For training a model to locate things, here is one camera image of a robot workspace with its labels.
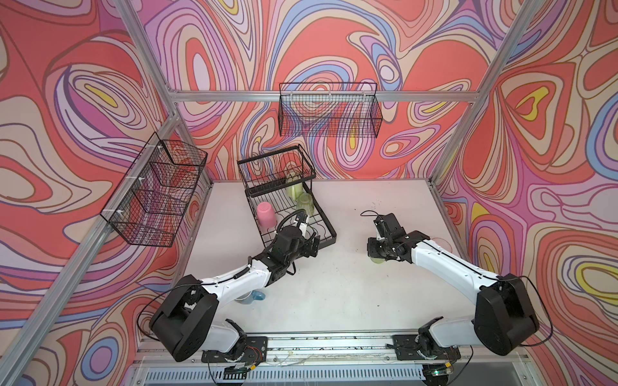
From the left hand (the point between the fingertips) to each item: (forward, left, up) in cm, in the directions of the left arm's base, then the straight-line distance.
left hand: (312, 233), depth 86 cm
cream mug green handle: (+24, +8, -4) cm, 26 cm away
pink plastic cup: (+10, +18, -2) cm, 21 cm away
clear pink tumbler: (-1, -49, -6) cm, 50 cm away
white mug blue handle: (-21, +20, -4) cm, 30 cm away
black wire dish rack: (+28, +15, -10) cm, 34 cm away
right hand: (-5, -23, -6) cm, 24 cm away
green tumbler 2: (+18, +3, -4) cm, 19 cm away
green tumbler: (-4, -26, -13) cm, 29 cm away
